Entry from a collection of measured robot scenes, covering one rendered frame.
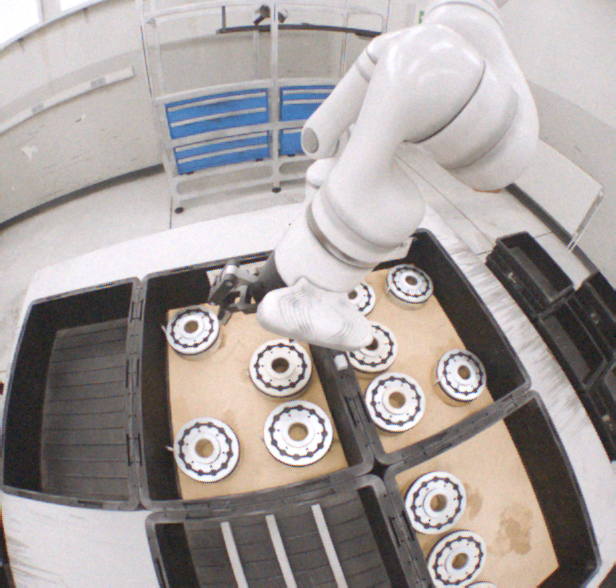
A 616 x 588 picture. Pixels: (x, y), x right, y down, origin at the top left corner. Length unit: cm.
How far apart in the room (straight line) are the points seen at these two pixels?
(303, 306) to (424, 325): 43
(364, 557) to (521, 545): 29
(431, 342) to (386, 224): 44
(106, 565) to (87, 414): 35
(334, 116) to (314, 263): 38
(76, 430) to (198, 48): 281
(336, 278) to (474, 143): 13
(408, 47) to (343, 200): 10
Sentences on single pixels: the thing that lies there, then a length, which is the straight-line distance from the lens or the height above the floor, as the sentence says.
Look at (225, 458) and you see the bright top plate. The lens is 45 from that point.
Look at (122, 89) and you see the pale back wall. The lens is 303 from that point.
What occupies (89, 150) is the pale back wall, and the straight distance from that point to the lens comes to 328.
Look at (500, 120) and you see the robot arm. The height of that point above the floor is 127.
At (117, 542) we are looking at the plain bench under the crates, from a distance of 72.
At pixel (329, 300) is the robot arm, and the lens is 22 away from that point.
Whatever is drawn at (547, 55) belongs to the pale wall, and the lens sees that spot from 363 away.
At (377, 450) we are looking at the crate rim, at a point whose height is 93.
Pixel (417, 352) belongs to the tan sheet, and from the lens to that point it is 57.
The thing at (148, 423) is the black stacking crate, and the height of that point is 91.
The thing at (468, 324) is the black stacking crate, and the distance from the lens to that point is 60.
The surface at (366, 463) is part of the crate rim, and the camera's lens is 38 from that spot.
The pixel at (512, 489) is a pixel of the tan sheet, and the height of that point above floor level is 83.
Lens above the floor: 130
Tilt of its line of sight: 49 degrees down
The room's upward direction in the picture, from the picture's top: 3 degrees clockwise
